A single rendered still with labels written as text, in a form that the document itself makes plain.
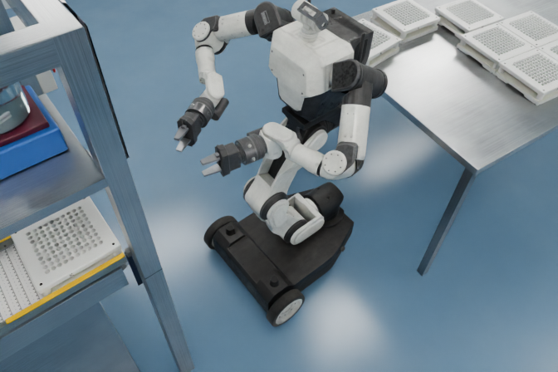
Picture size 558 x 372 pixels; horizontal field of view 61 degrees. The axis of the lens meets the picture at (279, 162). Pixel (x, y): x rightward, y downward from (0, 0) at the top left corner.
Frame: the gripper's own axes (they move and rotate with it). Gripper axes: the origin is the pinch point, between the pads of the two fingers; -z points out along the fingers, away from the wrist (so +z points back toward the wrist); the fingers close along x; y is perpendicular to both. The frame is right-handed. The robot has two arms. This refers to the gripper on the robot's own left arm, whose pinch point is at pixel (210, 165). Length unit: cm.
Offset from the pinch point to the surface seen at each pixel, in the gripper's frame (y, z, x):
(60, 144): -5, -38, -34
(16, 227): -21, -52, -29
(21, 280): -2, -63, 13
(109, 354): -10, -53, 68
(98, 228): -1.5, -38.4, 5.9
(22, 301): -10, -64, 13
